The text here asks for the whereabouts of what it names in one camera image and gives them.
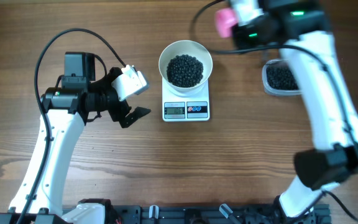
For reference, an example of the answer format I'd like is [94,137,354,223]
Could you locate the black beans in container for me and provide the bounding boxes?
[266,65,298,90]

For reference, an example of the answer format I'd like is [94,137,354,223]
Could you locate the right black cable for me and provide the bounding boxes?
[190,0,358,222]

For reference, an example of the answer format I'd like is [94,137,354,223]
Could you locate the left black cable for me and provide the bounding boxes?
[16,28,127,224]

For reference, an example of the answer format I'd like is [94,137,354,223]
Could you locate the white digital kitchen scale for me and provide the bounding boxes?
[162,80,210,122]

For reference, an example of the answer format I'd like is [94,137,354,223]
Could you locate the black cable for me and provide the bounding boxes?
[16,28,127,224]
[190,0,358,222]

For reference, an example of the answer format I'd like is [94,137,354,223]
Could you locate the pink scoop blue handle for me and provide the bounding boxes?
[214,7,238,38]

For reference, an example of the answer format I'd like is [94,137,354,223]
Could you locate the white bowl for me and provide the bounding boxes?
[158,40,213,92]

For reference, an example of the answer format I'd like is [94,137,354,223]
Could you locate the clear plastic container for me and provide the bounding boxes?
[262,59,301,96]

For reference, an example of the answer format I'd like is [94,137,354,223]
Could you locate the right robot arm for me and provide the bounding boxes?
[216,1,358,221]

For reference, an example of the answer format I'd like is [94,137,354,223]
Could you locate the black beans in bowl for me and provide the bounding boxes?
[167,55,203,88]

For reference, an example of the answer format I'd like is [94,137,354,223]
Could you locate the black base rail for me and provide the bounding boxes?
[60,203,332,224]

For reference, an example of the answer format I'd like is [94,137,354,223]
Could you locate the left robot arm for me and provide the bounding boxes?
[0,52,150,223]

